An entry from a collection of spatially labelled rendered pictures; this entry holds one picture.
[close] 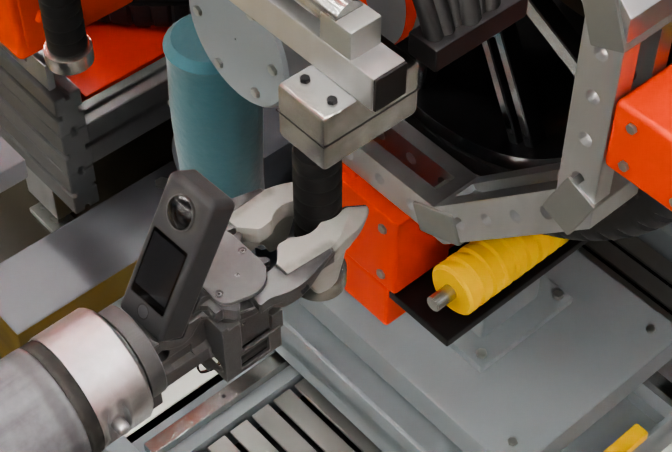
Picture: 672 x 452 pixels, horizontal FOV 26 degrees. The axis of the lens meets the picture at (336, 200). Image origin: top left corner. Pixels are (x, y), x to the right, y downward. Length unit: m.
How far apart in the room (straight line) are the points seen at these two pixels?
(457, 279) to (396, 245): 0.07
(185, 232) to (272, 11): 0.17
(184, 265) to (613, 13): 0.35
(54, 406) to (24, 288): 1.01
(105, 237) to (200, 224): 1.05
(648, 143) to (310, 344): 0.82
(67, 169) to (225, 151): 0.62
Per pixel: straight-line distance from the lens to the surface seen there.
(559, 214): 1.21
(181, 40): 1.35
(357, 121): 1.00
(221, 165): 1.41
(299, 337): 1.83
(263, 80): 1.18
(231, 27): 1.18
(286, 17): 1.01
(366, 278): 1.52
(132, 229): 2.01
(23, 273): 1.99
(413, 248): 1.46
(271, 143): 1.72
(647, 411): 1.82
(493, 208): 1.29
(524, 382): 1.73
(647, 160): 1.11
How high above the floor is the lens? 1.63
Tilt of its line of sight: 48 degrees down
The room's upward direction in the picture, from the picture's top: straight up
